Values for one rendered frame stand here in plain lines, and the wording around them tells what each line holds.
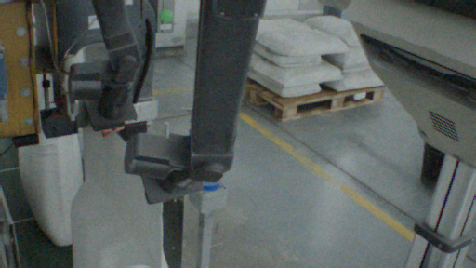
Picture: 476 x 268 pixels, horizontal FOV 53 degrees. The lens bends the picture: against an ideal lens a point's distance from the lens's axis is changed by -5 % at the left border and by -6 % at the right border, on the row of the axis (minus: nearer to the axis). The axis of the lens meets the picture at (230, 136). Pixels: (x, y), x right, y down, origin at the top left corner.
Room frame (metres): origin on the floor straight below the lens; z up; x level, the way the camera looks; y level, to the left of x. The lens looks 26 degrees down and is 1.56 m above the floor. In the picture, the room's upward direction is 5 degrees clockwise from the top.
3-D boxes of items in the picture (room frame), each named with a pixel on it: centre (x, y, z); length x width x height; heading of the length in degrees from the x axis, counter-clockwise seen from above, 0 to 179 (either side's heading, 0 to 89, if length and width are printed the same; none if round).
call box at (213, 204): (1.18, 0.05, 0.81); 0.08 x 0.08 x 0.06; 34
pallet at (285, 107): (4.24, -0.62, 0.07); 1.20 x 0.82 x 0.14; 126
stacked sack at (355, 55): (4.25, -0.99, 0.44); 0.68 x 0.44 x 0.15; 124
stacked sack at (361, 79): (4.24, -1.00, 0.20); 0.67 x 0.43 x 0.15; 124
